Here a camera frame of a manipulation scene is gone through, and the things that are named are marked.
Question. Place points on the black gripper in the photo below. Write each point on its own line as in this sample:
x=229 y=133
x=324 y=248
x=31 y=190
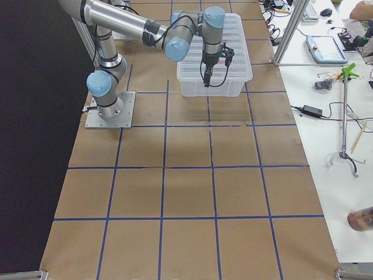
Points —
x=210 y=59

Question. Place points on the clear plastic box lid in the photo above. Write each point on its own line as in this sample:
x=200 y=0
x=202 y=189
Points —
x=214 y=26

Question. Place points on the clear plastic storage box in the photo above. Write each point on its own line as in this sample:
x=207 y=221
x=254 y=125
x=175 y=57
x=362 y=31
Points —
x=196 y=88

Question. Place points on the black power adapter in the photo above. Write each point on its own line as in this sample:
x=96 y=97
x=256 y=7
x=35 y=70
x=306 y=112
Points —
x=312 y=111

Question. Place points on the teach pendant tablet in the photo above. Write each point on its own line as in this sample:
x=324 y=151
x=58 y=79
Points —
x=325 y=50

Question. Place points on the aluminium frame post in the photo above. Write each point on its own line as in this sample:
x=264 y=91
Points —
x=289 y=31

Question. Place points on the green handled reacher grabber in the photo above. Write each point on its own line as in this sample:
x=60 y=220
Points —
x=347 y=72

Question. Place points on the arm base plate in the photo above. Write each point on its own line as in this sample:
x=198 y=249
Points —
x=120 y=115

